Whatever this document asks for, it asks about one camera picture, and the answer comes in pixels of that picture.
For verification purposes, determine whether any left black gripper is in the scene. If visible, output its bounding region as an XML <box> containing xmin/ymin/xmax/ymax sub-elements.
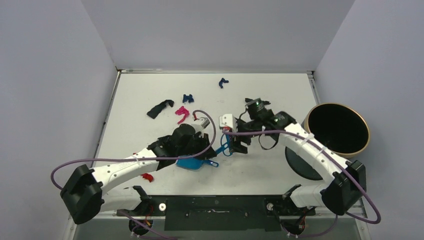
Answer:
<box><xmin>177</xmin><ymin>132</ymin><xmax>217</xmax><ymax>161</ymax></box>

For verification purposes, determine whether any blue hand brush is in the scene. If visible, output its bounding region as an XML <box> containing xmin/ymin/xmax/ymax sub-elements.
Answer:
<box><xmin>215</xmin><ymin>134</ymin><xmax>233</xmax><ymax>157</ymax></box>

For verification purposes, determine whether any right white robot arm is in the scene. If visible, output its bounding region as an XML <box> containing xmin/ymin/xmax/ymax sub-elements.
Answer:
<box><xmin>219</xmin><ymin>98</ymin><xmax>366</xmax><ymax>216</ymax></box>

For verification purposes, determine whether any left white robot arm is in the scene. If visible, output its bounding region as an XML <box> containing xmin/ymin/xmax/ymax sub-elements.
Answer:
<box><xmin>60</xmin><ymin>119</ymin><xmax>216</xmax><ymax>225</ymax></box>

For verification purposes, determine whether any blue plastic dustpan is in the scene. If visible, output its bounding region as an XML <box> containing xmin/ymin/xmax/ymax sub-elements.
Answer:
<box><xmin>176</xmin><ymin>157</ymin><xmax>219</xmax><ymax>170</ymax></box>

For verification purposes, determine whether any pink paper scrap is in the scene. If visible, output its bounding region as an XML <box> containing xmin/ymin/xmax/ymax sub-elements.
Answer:
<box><xmin>174</xmin><ymin>106</ymin><xmax>190</xmax><ymax>125</ymax></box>

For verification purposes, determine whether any black paper scrap strip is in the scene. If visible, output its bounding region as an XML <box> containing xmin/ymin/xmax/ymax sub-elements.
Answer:
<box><xmin>146</xmin><ymin>99</ymin><xmax>175</xmax><ymax>119</ymax></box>

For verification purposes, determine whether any dark blue paper scrap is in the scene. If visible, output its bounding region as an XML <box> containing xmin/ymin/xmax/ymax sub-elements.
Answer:
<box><xmin>182</xmin><ymin>94</ymin><xmax>194</xmax><ymax>103</ymax></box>

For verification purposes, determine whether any black paper scrap right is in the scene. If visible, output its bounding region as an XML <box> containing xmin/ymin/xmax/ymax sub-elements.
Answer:
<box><xmin>244</xmin><ymin>97</ymin><xmax>271</xmax><ymax>106</ymax></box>

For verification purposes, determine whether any red paper scrap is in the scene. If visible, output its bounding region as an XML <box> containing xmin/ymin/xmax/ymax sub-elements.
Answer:
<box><xmin>140</xmin><ymin>173</ymin><xmax>154</xmax><ymax>183</ymax></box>

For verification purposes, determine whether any far dark blue scrap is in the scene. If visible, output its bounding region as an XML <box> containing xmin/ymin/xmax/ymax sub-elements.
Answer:
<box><xmin>218</xmin><ymin>78</ymin><xmax>229</xmax><ymax>89</ymax></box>

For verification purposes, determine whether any black gold-rimmed waste bin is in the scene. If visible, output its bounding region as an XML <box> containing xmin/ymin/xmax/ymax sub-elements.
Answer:
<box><xmin>283</xmin><ymin>103</ymin><xmax>371</xmax><ymax>183</ymax></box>

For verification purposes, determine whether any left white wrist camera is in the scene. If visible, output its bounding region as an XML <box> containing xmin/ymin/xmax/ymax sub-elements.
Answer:
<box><xmin>191</xmin><ymin>117</ymin><xmax>211</xmax><ymax>135</ymax></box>

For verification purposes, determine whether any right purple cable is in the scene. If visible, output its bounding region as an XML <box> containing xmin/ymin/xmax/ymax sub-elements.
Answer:
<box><xmin>222</xmin><ymin>129</ymin><xmax>382</xmax><ymax>239</ymax></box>

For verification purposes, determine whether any purple cable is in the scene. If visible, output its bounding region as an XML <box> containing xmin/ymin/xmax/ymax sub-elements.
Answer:
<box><xmin>50</xmin><ymin>109</ymin><xmax>218</xmax><ymax>240</ymax></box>
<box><xmin>222</xmin><ymin>129</ymin><xmax>382</xmax><ymax>239</ymax></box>

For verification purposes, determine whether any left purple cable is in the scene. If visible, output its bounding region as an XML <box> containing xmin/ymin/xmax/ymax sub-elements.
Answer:
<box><xmin>50</xmin><ymin>109</ymin><xmax>218</xmax><ymax>240</ymax></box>

